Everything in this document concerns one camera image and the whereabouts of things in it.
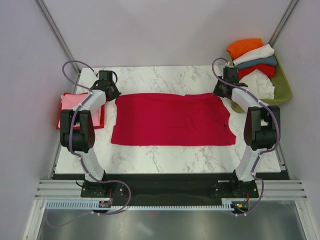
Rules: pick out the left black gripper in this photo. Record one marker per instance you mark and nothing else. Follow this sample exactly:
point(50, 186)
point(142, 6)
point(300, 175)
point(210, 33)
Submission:
point(116, 92)

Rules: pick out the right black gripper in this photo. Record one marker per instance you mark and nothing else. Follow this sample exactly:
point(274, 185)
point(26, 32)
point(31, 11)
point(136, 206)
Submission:
point(216, 91)

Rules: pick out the crimson red t shirt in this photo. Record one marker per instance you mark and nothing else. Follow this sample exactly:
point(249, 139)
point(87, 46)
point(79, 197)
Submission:
point(163, 119)

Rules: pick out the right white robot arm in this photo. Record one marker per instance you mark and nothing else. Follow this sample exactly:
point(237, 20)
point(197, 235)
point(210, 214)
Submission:
point(262, 130)

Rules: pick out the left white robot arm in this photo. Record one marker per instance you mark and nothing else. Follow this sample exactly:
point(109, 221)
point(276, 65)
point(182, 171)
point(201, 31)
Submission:
point(77, 132)

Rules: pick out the folded red t shirt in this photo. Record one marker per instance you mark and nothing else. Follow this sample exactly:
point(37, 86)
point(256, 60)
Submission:
point(70, 119)

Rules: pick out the crumpled white shirt in bin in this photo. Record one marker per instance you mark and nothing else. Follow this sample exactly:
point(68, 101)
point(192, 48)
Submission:
point(259, 84)

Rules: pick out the orange t shirt in bin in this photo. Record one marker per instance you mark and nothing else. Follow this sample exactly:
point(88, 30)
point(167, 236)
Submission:
point(240, 47)

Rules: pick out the teal shirt in bin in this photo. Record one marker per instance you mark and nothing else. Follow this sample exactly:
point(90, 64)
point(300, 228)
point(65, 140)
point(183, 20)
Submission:
point(270, 61)

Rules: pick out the white folded shirt in bin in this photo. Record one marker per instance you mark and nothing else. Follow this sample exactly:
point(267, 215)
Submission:
point(258, 53)

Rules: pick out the olive green plastic bin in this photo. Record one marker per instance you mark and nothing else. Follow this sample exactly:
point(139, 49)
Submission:
point(282, 91)

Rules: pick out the left aluminium frame post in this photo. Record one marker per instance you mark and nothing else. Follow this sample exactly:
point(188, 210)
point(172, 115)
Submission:
point(54, 28)

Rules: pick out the aluminium frame post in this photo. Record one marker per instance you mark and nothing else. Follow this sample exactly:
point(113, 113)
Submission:
point(54, 28)
point(283, 21)

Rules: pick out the right aluminium frame post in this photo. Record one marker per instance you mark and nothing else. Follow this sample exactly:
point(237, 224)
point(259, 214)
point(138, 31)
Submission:
point(283, 21)

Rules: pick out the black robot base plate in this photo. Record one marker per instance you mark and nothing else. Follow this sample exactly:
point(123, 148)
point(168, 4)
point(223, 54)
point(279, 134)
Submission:
point(170, 188)

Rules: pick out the white slotted cable duct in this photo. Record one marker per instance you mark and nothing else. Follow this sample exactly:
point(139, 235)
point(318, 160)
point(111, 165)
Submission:
point(100, 205)

